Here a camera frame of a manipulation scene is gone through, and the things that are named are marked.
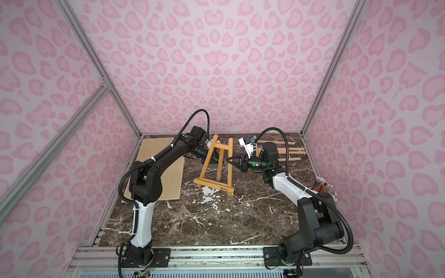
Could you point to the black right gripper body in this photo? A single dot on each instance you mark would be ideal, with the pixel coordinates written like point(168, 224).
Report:
point(241, 163)

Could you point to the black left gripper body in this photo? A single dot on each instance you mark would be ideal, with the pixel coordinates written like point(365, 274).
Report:
point(207, 153)

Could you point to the small wooden easel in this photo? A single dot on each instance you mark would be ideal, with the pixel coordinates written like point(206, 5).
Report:
point(295, 153)

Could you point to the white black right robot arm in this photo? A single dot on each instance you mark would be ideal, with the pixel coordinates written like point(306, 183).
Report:
point(319, 224)

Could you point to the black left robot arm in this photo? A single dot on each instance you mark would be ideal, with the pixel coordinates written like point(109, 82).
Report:
point(137, 249)

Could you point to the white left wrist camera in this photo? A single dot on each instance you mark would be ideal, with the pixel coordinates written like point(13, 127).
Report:
point(209, 141)

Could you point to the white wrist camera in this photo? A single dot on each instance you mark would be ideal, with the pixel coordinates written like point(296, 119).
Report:
point(249, 144)
point(209, 141)

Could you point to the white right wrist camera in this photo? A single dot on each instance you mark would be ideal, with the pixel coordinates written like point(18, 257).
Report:
point(249, 144)

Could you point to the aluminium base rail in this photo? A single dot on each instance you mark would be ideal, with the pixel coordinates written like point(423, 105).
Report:
point(235, 261)

